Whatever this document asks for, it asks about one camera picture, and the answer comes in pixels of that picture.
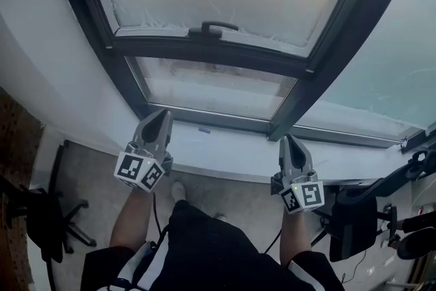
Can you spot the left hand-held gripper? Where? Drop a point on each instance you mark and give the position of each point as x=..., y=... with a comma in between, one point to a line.
x=133, y=168

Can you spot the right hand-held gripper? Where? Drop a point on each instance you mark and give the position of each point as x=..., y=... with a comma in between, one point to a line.
x=306, y=196

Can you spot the person's left forearm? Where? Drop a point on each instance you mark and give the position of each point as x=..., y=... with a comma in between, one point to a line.
x=131, y=218

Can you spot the person's right forearm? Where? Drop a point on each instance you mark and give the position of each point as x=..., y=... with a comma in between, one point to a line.
x=294, y=235

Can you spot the dark-framed window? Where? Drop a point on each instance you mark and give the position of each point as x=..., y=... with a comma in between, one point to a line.
x=218, y=51

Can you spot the small blue strip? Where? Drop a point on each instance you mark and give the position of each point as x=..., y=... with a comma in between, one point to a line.
x=203, y=130

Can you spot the person's left white shoe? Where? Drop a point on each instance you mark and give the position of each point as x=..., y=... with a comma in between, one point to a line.
x=178, y=192

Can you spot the person's white shoe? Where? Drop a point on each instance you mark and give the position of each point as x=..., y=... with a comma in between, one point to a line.
x=178, y=192
x=221, y=216

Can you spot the black mesh office chair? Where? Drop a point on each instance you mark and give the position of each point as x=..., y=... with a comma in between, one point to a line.
x=354, y=225

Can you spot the person's right white shoe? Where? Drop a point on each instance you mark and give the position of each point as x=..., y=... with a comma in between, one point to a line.
x=221, y=216

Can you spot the person's black white-striped clothing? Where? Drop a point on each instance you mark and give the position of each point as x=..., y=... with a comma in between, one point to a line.
x=204, y=248

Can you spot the black swivel chair with headrest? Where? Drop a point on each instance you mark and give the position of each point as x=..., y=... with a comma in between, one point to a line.
x=44, y=221

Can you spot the large frosted glass pane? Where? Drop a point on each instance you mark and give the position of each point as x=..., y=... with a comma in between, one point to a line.
x=391, y=54

